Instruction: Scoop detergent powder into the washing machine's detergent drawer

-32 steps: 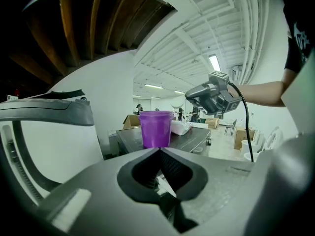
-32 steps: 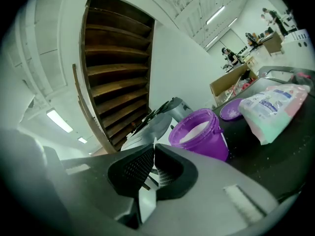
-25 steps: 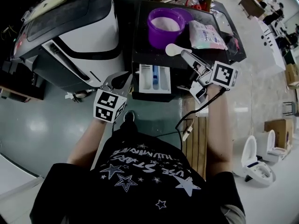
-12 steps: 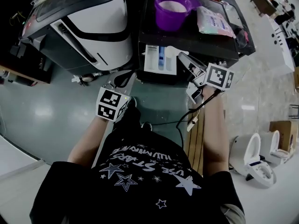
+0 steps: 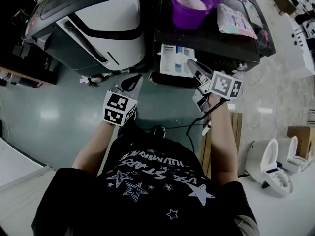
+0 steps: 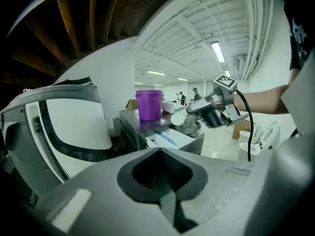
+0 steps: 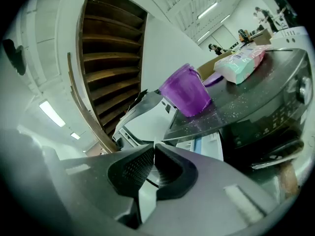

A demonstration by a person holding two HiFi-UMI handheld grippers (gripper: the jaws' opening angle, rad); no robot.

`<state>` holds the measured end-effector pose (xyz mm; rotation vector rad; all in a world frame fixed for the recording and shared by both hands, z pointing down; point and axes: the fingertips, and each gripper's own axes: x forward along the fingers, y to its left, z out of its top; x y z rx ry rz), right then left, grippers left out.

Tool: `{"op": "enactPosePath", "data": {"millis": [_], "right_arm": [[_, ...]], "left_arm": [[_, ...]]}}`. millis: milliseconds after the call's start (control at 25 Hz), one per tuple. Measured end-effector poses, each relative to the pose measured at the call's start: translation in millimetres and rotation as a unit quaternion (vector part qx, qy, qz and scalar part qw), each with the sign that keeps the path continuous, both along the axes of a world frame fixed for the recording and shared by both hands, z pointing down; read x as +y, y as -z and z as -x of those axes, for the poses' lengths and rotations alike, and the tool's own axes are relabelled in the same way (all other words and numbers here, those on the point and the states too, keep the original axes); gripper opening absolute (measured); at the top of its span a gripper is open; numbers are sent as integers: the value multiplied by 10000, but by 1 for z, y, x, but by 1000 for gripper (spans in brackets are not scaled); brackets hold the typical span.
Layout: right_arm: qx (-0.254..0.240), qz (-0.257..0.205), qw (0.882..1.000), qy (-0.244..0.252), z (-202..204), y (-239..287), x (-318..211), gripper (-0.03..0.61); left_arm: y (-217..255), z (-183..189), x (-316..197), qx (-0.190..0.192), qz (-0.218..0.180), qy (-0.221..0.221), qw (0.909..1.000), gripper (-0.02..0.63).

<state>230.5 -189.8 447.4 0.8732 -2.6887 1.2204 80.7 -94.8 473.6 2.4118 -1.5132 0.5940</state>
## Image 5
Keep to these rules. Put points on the purple plastic tub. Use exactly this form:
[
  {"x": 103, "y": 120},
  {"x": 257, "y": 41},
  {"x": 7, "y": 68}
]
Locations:
[{"x": 184, "y": 17}]

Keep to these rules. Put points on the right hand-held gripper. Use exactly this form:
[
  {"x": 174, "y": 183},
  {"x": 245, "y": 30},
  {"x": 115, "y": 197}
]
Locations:
[{"x": 224, "y": 85}]

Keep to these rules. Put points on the pale detergent powder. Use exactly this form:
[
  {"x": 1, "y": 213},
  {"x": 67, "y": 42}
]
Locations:
[{"x": 192, "y": 2}]

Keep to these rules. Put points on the brown cardboard box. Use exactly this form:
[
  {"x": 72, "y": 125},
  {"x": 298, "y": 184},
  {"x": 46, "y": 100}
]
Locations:
[{"x": 304, "y": 138}]

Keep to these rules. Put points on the pastel detergent bag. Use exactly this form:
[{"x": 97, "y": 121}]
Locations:
[{"x": 233, "y": 21}]

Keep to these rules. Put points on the white and black appliance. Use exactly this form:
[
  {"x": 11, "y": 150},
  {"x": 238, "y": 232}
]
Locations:
[{"x": 110, "y": 13}]

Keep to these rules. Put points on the white flat panel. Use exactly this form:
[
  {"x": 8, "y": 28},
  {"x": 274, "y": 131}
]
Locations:
[{"x": 14, "y": 163}]

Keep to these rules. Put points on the person's left forearm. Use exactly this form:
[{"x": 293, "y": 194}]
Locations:
[{"x": 96, "y": 144}]

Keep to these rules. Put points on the white detergent drawer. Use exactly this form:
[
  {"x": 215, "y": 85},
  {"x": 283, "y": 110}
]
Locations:
[{"x": 167, "y": 63}]

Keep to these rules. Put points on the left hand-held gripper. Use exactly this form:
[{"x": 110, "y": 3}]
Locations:
[{"x": 115, "y": 115}]

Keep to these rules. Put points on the person's black shoe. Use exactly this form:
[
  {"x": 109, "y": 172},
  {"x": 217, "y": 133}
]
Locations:
[{"x": 159, "y": 131}]

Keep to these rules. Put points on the black star print shirt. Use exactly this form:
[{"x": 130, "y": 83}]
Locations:
[{"x": 147, "y": 195}]

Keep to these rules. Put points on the white toilet with open lid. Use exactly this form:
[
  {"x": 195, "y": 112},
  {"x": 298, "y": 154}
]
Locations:
[
  {"x": 292, "y": 154},
  {"x": 268, "y": 166}
]

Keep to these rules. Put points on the wooden bench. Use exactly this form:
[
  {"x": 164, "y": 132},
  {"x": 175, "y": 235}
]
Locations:
[{"x": 27, "y": 76}]

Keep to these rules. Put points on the white plastic scoop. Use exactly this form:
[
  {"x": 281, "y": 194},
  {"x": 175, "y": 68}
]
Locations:
[{"x": 180, "y": 58}]

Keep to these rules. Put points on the white clip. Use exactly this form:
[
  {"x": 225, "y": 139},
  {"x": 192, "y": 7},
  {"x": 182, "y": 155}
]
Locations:
[{"x": 206, "y": 127}]

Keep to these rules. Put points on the person's right forearm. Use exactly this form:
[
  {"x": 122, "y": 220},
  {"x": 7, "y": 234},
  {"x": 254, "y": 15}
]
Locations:
[{"x": 222, "y": 141}]

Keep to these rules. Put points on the dark cloth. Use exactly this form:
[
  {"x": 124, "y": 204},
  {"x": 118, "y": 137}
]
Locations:
[{"x": 262, "y": 37}]

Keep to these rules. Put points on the white cabinet with holes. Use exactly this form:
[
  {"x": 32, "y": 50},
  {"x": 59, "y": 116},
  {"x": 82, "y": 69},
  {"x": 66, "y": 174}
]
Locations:
[{"x": 299, "y": 50}]

